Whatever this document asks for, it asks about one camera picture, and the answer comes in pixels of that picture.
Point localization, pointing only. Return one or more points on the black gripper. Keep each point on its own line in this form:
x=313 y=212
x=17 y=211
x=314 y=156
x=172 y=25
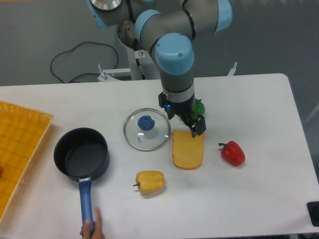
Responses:
x=184 y=110

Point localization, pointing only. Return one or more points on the orange bread slice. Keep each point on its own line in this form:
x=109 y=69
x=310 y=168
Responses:
x=187 y=152

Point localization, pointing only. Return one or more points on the black saucepan blue handle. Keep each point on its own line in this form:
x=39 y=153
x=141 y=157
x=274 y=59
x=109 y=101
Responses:
x=82 y=155

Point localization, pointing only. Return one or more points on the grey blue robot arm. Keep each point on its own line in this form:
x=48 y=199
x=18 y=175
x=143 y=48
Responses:
x=167 y=39

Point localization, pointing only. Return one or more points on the person's hand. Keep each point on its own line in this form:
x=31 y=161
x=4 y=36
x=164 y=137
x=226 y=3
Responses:
x=98 y=227

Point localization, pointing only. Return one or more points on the green bell pepper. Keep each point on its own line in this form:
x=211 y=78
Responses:
x=199 y=108

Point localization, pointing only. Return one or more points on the glass lid blue knob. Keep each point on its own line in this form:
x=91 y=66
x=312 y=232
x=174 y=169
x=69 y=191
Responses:
x=147 y=130

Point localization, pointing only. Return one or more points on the red bell pepper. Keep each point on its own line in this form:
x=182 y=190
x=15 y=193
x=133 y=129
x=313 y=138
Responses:
x=232 y=153

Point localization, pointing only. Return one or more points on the yellow bell pepper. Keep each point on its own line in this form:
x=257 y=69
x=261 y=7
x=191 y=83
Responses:
x=149 y=181

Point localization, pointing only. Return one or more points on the black device table corner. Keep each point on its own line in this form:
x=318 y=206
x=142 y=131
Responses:
x=313 y=209

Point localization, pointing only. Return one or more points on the yellow plastic basket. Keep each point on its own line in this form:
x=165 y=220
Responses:
x=21 y=132

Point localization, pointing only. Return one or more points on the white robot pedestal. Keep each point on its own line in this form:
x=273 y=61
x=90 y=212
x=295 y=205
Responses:
x=141 y=63

